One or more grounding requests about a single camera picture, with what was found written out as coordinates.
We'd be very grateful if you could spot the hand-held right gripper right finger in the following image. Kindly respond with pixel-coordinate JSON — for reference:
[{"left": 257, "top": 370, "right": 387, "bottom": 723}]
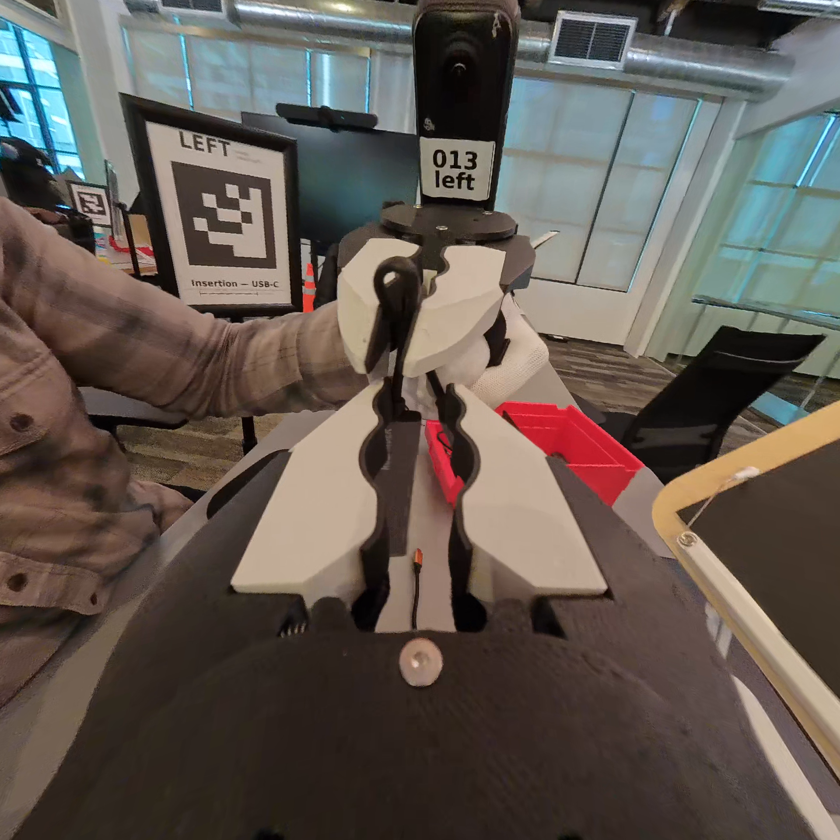
[{"left": 436, "top": 382, "right": 609, "bottom": 632}]

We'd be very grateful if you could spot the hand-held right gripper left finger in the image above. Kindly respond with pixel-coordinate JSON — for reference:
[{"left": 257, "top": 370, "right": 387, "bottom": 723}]
[{"left": 230, "top": 382, "right": 395, "bottom": 632}]

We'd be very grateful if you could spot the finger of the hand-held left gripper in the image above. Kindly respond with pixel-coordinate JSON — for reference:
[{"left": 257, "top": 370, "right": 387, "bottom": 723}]
[
  {"left": 338, "top": 238, "right": 427, "bottom": 376},
  {"left": 403, "top": 244, "right": 508, "bottom": 379}
]

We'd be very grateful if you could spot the black hub cable with plug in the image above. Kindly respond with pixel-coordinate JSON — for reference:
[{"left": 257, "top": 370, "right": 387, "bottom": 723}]
[{"left": 364, "top": 256, "right": 475, "bottom": 490}]

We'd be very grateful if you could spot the red plastic bin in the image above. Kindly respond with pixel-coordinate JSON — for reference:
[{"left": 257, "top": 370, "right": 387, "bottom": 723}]
[{"left": 425, "top": 402, "right": 645, "bottom": 508}]

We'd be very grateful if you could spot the grey usb hub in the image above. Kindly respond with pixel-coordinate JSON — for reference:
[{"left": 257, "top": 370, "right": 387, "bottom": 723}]
[{"left": 377, "top": 412, "right": 422, "bottom": 559}]

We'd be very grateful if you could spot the person's left forearm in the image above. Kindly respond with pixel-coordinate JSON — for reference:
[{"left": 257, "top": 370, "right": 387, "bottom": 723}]
[{"left": 0, "top": 197, "right": 368, "bottom": 421}]

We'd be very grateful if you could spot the person's left hand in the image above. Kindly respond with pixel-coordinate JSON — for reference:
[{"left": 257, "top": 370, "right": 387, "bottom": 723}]
[{"left": 400, "top": 295, "right": 550, "bottom": 421}]

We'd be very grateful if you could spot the white air vent grille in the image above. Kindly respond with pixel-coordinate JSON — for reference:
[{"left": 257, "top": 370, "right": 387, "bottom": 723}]
[{"left": 548, "top": 10, "right": 639, "bottom": 71}]

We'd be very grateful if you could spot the black monitor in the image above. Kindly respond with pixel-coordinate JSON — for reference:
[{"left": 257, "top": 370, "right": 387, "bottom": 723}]
[{"left": 241, "top": 112, "right": 421, "bottom": 247}]

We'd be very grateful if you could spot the black webcam bar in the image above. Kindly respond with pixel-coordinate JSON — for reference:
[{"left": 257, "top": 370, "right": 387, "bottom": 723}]
[{"left": 276, "top": 103, "right": 379, "bottom": 130}]

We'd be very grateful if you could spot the framed marker poster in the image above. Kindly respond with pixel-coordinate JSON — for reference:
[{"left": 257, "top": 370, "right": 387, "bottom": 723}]
[{"left": 120, "top": 93, "right": 303, "bottom": 316}]

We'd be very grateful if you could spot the black office chair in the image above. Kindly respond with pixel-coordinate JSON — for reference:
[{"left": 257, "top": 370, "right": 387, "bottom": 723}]
[{"left": 620, "top": 326, "right": 826, "bottom": 485}]

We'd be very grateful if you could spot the wooden board with black panel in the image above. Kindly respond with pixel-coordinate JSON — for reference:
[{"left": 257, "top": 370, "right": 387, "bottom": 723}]
[{"left": 651, "top": 400, "right": 840, "bottom": 775}]

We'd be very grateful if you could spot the small framed marker sign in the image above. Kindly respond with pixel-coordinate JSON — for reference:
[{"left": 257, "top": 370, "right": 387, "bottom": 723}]
[{"left": 66, "top": 180, "right": 112, "bottom": 227}]

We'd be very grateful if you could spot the silver ceiling duct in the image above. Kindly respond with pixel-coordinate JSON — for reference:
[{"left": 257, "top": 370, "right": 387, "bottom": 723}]
[{"left": 223, "top": 0, "right": 795, "bottom": 86}]

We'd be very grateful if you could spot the thin wire with white clip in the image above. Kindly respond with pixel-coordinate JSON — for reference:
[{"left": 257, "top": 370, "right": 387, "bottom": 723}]
[{"left": 682, "top": 467, "right": 762, "bottom": 529}]

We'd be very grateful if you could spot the white bracket bar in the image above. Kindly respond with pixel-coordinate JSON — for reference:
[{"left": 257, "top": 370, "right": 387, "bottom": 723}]
[{"left": 676, "top": 532, "right": 840, "bottom": 700}]

